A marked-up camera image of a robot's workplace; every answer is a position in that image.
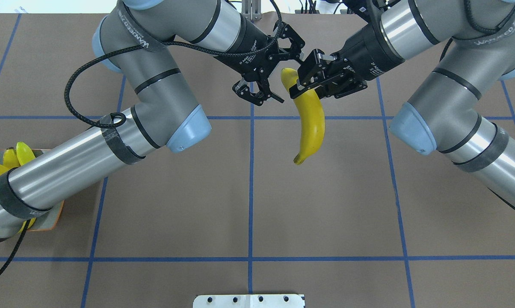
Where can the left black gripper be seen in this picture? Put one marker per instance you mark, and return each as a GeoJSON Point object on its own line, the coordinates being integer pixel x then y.
{"type": "Point", "coordinates": [245, 50]}

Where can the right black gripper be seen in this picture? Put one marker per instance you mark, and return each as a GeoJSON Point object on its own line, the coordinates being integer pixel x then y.
{"type": "Point", "coordinates": [365, 54]}

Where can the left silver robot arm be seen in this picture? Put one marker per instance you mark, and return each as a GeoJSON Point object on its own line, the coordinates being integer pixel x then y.
{"type": "Point", "coordinates": [134, 39]}

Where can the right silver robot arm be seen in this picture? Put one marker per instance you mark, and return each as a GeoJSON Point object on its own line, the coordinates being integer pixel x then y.
{"type": "Point", "coordinates": [440, 115]}

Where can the grey square plate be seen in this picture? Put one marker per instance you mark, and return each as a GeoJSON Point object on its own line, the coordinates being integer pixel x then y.
{"type": "Point", "coordinates": [49, 220]}

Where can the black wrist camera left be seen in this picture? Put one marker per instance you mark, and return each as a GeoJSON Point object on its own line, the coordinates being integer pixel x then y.
{"type": "Point", "coordinates": [294, 51]}

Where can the aluminium frame post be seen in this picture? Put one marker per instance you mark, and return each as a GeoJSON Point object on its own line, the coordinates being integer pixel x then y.
{"type": "Point", "coordinates": [251, 9]}

